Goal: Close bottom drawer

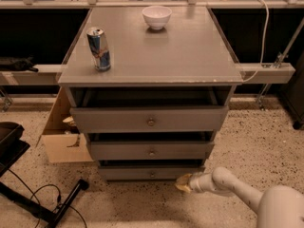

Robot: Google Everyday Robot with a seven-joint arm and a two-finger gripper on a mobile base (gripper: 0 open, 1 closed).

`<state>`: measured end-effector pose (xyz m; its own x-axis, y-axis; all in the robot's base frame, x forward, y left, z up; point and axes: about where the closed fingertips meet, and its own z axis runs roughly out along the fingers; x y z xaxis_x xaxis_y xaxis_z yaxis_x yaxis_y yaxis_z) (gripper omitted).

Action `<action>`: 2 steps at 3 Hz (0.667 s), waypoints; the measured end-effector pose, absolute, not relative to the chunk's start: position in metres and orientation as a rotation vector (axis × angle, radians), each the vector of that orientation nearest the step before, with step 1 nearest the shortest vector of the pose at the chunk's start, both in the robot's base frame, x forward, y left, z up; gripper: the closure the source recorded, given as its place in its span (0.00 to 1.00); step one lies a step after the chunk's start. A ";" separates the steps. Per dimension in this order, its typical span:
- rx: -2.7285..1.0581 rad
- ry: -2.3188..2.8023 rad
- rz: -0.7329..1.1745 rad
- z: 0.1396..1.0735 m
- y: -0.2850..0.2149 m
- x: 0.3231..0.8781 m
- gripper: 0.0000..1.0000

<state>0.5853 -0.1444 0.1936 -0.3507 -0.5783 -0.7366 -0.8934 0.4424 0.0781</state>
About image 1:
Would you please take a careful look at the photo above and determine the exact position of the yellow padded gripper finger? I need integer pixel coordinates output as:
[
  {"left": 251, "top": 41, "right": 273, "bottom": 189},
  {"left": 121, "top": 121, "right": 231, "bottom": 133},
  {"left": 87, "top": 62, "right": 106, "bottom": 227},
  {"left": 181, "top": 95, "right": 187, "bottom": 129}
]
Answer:
[{"left": 175, "top": 174, "right": 192, "bottom": 193}]

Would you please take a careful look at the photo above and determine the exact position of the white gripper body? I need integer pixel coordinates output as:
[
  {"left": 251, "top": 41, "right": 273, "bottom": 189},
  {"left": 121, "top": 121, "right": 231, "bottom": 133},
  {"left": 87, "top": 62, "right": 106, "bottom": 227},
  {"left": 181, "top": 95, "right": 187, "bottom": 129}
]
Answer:
[{"left": 188, "top": 172, "right": 214, "bottom": 193}]

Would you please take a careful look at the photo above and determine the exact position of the grey bottom drawer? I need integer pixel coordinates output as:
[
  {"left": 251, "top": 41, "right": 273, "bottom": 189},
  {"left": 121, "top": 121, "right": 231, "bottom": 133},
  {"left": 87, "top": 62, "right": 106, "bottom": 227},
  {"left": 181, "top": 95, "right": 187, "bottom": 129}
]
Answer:
[{"left": 99, "top": 159, "right": 204, "bottom": 181}]

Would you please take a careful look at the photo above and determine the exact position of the grey drawer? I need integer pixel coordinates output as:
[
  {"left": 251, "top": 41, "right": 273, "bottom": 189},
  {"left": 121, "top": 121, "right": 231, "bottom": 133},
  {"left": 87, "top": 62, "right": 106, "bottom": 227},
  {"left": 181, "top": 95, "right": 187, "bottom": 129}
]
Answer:
[
  {"left": 70, "top": 106, "right": 228, "bottom": 133},
  {"left": 87, "top": 142, "right": 214, "bottom": 161},
  {"left": 99, "top": 159, "right": 204, "bottom": 181}
]

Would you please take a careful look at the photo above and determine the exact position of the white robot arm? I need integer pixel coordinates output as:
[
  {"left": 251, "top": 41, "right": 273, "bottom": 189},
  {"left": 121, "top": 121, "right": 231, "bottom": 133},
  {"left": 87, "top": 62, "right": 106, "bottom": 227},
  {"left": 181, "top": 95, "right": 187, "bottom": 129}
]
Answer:
[{"left": 176, "top": 167, "right": 304, "bottom": 228}]

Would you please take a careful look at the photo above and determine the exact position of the grey middle drawer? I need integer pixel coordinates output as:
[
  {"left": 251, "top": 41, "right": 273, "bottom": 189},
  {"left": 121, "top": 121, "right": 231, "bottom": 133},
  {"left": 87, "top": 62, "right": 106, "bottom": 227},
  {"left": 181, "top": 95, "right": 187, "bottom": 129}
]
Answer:
[{"left": 87, "top": 142, "right": 214, "bottom": 161}]

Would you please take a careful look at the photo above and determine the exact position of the grey wooden drawer cabinet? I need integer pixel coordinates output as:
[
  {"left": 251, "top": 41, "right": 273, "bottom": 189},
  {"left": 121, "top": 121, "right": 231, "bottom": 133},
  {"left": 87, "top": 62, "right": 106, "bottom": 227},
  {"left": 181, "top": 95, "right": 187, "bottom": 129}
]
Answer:
[{"left": 56, "top": 5, "right": 244, "bottom": 176}]

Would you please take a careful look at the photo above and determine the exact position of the grey top drawer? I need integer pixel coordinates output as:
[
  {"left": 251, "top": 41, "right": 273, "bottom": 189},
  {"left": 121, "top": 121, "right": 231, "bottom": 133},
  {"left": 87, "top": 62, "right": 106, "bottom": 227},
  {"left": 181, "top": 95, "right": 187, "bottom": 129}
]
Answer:
[{"left": 70, "top": 106, "right": 228, "bottom": 133}]

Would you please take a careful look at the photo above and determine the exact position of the open cardboard box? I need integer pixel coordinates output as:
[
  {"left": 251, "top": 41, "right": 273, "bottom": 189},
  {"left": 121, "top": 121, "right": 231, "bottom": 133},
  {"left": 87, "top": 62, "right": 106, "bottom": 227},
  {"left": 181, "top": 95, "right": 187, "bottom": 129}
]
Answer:
[{"left": 42, "top": 89, "right": 92, "bottom": 163}]

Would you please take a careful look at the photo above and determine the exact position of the metal diagonal support rod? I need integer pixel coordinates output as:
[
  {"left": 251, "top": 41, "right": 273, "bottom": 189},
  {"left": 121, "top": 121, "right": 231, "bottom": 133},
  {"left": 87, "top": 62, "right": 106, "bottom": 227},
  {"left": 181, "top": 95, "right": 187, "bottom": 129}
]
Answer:
[{"left": 256, "top": 17, "right": 304, "bottom": 111}]

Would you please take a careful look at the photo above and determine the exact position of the blue silver energy drink can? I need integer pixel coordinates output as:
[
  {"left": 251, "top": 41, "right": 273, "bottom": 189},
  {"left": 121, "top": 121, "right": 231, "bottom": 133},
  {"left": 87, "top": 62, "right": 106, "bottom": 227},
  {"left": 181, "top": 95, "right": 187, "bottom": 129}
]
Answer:
[{"left": 86, "top": 27, "right": 111, "bottom": 71}]

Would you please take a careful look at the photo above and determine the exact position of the white ceramic bowl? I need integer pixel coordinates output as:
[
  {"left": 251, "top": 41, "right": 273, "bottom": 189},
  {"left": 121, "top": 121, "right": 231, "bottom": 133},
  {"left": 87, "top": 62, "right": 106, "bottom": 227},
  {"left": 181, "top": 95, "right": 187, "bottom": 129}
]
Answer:
[{"left": 142, "top": 6, "right": 172, "bottom": 30}]

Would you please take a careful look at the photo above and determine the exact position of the black chair base stand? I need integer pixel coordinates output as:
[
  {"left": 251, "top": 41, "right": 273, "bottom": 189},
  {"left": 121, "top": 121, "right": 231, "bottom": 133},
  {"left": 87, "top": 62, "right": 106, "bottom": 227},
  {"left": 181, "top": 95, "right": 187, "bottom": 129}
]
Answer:
[{"left": 0, "top": 121, "right": 90, "bottom": 228}]

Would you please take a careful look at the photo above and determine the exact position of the black bag on ledge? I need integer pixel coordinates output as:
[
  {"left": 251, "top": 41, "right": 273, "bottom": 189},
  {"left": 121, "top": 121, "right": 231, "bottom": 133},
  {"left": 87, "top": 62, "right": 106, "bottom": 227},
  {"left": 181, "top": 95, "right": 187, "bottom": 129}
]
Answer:
[{"left": 0, "top": 57, "right": 39, "bottom": 72}]

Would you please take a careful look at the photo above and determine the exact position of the black floor cable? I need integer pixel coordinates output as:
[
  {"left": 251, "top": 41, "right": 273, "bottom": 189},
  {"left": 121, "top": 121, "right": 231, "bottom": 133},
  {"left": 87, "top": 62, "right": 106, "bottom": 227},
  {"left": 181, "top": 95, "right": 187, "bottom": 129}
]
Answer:
[{"left": 8, "top": 168, "right": 88, "bottom": 228}]

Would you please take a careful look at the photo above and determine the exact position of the white hanging cable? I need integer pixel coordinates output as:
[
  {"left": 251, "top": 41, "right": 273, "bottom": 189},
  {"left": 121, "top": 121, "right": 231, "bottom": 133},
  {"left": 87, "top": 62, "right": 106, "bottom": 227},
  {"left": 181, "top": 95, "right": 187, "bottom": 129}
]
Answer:
[{"left": 242, "top": 0, "right": 271, "bottom": 84}]

